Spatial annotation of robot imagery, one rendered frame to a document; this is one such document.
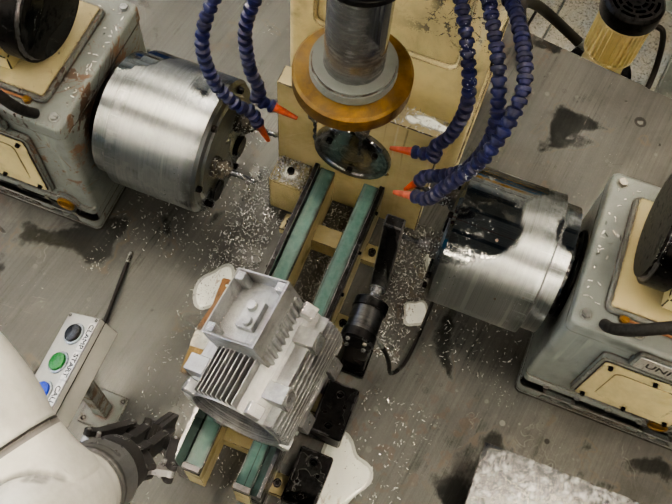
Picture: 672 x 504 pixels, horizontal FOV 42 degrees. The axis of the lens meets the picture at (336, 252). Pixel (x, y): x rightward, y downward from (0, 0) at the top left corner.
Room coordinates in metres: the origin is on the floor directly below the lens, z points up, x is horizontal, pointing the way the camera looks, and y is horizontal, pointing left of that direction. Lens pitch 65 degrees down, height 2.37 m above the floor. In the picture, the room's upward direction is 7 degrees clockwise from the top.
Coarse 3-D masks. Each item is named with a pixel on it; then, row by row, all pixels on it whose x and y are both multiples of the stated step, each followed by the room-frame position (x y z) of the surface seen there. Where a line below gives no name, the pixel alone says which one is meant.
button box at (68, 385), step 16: (80, 320) 0.43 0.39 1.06; (96, 320) 0.43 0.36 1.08; (80, 336) 0.40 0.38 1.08; (96, 336) 0.41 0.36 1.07; (112, 336) 0.42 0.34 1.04; (48, 352) 0.38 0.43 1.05; (64, 352) 0.38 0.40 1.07; (80, 352) 0.38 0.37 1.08; (96, 352) 0.39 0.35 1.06; (48, 368) 0.35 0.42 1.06; (64, 368) 0.35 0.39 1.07; (80, 368) 0.36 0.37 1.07; (96, 368) 0.37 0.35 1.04; (64, 384) 0.33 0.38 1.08; (80, 384) 0.33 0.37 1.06; (48, 400) 0.30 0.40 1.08; (64, 400) 0.30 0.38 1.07; (80, 400) 0.31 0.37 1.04; (64, 416) 0.28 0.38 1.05
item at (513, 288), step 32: (480, 192) 0.69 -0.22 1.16; (512, 192) 0.70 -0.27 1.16; (544, 192) 0.72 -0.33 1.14; (448, 224) 0.65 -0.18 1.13; (480, 224) 0.64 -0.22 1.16; (512, 224) 0.64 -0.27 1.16; (544, 224) 0.65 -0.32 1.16; (576, 224) 0.66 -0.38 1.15; (448, 256) 0.59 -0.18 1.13; (480, 256) 0.59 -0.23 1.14; (512, 256) 0.59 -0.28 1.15; (544, 256) 0.60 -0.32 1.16; (448, 288) 0.56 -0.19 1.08; (480, 288) 0.55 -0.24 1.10; (512, 288) 0.55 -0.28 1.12; (544, 288) 0.56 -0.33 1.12; (512, 320) 0.52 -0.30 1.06
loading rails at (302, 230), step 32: (320, 192) 0.79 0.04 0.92; (288, 224) 0.71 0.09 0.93; (320, 224) 0.76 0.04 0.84; (352, 224) 0.73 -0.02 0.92; (288, 256) 0.65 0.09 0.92; (352, 256) 0.66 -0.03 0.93; (320, 288) 0.60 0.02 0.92; (192, 416) 0.33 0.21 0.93; (192, 448) 0.28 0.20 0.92; (256, 448) 0.30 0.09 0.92; (192, 480) 0.25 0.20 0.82; (256, 480) 0.24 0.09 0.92
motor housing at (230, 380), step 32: (320, 320) 0.48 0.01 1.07; (224, 352) 0.40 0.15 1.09; (288, 352) 0.42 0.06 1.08; (320, 352) 0.43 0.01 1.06; (224, 384) 0.35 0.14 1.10; (256, 384) 0.36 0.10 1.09; (288, 384) 0.36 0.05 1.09; (320, 384) 0.39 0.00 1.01; (224, 416) 0.34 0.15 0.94; (288, 416) 0.32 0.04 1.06
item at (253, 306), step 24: (240, 288) 0.51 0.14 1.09; (264, 288) 0.51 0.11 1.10; (288, 288) 0.50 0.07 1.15; (216, 312) 0.46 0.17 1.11; (240, 312) 0.47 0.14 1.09; (264, 312) 0.47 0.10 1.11; (288, 312) 0.47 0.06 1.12; (216, 336) 0.41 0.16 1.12; (240, 336) 0.43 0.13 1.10; (264, 336) 0.42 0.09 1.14; (288, 336) 0.44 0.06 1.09; (264, 360) 0.39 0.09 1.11
